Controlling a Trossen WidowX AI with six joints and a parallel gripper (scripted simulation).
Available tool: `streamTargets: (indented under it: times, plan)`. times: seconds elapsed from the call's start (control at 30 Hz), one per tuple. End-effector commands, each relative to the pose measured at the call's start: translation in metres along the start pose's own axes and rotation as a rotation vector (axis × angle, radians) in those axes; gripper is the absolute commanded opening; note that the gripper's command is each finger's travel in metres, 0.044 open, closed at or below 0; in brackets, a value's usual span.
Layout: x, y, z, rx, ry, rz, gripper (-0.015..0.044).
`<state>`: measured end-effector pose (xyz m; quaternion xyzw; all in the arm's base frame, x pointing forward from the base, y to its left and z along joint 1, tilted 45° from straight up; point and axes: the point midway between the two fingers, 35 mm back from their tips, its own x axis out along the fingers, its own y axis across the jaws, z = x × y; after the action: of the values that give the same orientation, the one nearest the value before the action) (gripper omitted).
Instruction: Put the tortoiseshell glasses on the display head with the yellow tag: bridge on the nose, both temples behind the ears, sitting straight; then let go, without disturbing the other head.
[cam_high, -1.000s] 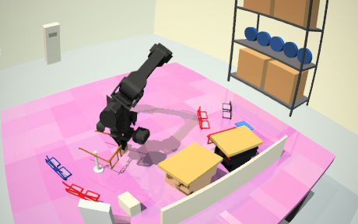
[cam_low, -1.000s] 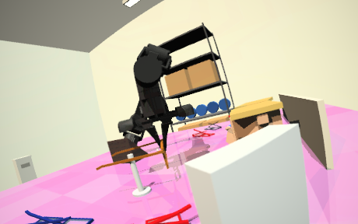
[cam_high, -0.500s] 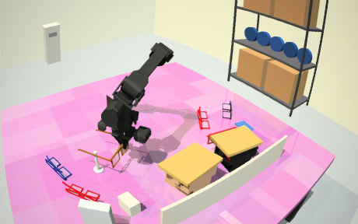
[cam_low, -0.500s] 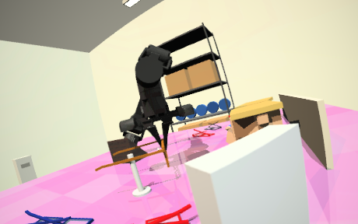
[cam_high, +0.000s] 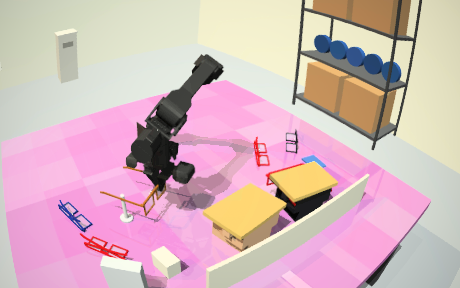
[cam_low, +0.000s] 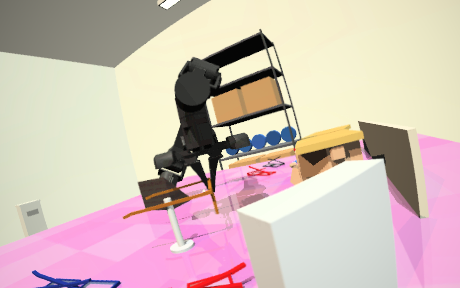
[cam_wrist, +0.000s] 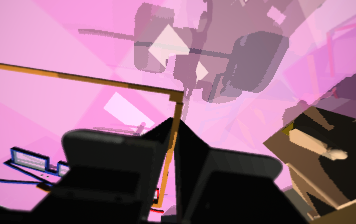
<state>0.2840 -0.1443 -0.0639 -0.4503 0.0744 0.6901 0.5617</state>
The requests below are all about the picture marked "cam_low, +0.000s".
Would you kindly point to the beige flat panel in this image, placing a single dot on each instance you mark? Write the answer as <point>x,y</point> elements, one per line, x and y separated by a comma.
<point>399,147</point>

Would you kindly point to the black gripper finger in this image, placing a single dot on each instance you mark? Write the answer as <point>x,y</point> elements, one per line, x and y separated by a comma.
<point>198,169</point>
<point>213,162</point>

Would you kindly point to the white rectangular block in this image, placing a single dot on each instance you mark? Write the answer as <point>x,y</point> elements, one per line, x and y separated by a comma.
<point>334,230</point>

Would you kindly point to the brown tortoiseshell glasses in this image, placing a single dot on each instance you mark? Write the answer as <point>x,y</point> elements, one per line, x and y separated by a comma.
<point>209,191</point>

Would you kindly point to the blue glasses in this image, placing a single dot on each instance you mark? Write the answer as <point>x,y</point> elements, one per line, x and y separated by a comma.
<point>73,283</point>

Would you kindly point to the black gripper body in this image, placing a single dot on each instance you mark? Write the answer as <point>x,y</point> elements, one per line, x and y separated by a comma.
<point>197,134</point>

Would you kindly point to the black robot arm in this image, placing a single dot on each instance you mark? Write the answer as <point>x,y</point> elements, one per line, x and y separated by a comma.
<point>195,84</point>

